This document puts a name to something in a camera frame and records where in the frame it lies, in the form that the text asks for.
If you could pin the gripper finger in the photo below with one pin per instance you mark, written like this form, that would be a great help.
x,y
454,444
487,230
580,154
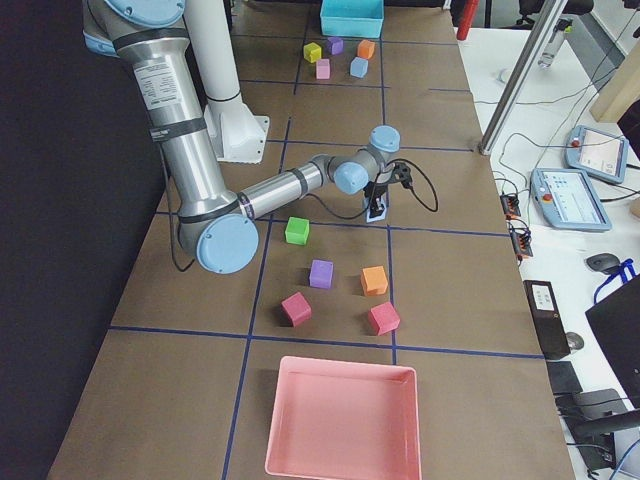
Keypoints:
x,y
377,207

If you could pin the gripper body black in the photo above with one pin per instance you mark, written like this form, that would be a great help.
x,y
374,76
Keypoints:
x,y
376,192

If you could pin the light blue foam block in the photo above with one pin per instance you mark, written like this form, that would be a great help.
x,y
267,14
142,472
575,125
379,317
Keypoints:
x,y
359,67
376,217

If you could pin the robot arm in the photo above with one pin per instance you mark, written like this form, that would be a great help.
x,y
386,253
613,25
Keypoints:
x,y
182,59

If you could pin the orange foam block right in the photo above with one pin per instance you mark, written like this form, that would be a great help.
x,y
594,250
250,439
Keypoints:
x,y
374,281

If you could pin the green foam block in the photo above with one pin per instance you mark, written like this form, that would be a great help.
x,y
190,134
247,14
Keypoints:
x,y
297,231

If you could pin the purple foam block right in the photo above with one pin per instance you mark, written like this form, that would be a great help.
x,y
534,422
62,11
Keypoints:
x,y
321,274

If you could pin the purple foam block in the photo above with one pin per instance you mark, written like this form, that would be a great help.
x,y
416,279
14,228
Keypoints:
x,y
334,45
321,274

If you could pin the red foam block near orange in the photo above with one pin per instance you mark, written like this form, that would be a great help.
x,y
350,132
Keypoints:
x,y
383,318

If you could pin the red foam block outer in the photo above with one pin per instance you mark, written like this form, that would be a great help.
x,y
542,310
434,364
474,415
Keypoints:
x,y
297,309

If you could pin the pink foam block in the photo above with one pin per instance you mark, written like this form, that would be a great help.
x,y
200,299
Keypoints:
x,y
323,69

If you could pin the orange foam block left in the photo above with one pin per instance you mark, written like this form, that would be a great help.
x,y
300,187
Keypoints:
x,y
366,49

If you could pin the yellow foam block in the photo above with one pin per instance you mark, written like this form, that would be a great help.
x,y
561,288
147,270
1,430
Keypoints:
x,y
312,52

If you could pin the purple foam block left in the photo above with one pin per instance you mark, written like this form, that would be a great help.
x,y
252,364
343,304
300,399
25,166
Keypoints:
x,y
334,45

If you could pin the blue plastic tray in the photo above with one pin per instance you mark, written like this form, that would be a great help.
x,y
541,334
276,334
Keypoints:
x,y
352,18

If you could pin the teach pendant near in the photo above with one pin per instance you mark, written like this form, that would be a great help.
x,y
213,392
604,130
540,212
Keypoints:
x,y
567,200

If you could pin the teach pendant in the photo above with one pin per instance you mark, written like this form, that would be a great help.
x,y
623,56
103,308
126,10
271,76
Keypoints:
x,y
567,200
600,154

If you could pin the black power box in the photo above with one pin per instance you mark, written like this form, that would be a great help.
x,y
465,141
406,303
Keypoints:
x,y
546,318

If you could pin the red cylinder object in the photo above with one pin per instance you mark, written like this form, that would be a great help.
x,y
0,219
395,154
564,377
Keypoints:
x,y
466,19

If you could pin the pink plastic tray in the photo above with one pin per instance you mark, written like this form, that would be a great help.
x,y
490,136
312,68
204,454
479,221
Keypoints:
x,y
344,420

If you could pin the teach pendant far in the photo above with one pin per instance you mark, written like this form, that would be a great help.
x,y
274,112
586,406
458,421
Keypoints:
x,y
600,154

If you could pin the black computer mouse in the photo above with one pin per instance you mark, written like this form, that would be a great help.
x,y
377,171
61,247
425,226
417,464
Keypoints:
x,y
605,263

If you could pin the clear water bottle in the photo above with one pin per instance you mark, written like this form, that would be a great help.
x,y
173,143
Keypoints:
x,y
562,28

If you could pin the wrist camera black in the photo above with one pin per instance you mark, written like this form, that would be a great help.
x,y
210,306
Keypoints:
x,y
401,173

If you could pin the aluminium frame post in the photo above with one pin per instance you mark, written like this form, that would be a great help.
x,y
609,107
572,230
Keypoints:
x,y
537,40

